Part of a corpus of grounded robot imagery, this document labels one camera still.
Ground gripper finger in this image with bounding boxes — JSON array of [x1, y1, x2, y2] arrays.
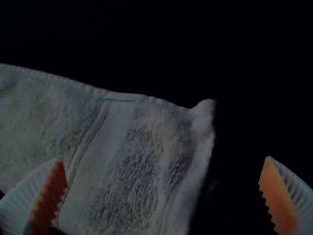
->
[[258, 155, 313, 235], [0, 157, 69, 235]]

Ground pale towel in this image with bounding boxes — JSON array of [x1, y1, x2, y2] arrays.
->
[[0, 63, 217, 235]]

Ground black mat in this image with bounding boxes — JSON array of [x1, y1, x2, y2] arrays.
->
[[0, 0, 313, 235]]

